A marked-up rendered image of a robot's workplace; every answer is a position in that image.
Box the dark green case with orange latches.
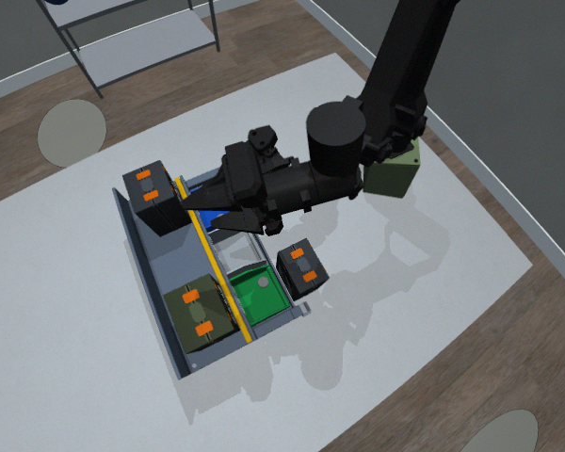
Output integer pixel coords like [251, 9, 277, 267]
[163, 274, 240, 354]

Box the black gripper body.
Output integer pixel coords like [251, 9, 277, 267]
[225, 141, 319, 236]

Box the yellow flat bar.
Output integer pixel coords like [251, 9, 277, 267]
[174, 177, 252, 343]

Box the green open bin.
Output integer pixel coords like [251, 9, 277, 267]
[230, 265, 291, 327]

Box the grey bin rack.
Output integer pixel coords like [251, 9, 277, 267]
[112, 167, 311, 379]

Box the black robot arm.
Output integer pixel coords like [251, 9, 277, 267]
[246, 0, 460, 204]

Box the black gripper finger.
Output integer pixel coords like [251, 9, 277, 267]
[210, 207, 265, 235]
[182, 154, 242, 212]

